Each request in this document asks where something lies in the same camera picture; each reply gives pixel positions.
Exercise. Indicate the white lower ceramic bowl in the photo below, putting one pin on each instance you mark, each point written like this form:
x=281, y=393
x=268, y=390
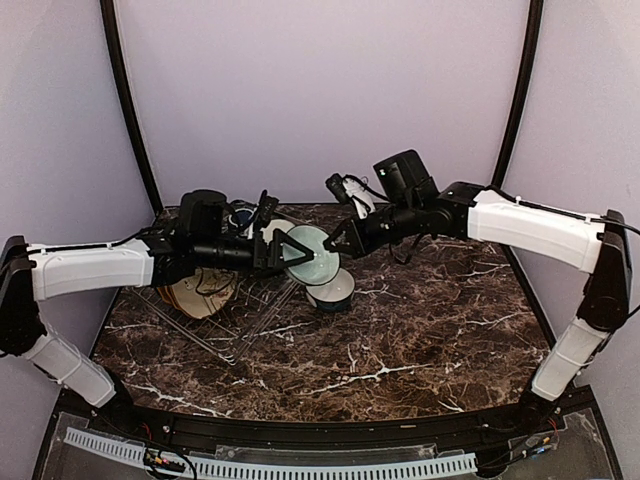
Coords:
x=335, y=296

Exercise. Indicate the wire dish rack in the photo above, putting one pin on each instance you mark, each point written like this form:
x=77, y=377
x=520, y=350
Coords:
x=229, y=334

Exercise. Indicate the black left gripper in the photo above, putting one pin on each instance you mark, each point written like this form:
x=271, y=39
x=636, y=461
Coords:
x=275, y=260

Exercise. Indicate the white slotted cable duct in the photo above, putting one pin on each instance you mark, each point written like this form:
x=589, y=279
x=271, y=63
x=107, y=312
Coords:
x=253, y=463

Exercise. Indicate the dark blue ceramic mug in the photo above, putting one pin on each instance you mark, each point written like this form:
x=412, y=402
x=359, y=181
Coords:
x=240, y=220

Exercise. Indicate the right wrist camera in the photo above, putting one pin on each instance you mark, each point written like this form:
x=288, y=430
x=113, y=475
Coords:
x=348, y=191

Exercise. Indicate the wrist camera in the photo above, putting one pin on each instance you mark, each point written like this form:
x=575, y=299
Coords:
x=348, y=191
x=203, y=214

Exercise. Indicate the black aluminium front rail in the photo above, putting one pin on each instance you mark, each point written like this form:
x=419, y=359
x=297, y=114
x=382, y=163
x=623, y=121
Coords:
x=577, y=415

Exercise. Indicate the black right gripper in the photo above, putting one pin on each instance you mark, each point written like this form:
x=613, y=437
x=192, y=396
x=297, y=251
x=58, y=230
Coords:
x=357, y=239

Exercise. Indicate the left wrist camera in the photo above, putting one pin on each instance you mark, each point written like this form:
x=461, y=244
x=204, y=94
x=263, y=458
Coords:
x=203, y=214

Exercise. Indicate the white ribbed ceramic mug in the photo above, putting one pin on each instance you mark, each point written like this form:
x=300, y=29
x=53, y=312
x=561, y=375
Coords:
x=275, y=224

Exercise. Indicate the green ribbed ceramic bowl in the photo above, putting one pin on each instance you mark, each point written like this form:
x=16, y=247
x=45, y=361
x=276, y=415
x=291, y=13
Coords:
x=322, y=267

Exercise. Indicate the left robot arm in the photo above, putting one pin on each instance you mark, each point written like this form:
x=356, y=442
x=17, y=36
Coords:
x=31, y=274

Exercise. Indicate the cream bird pattern plate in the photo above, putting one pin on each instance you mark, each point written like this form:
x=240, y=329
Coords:
x=204, y=293

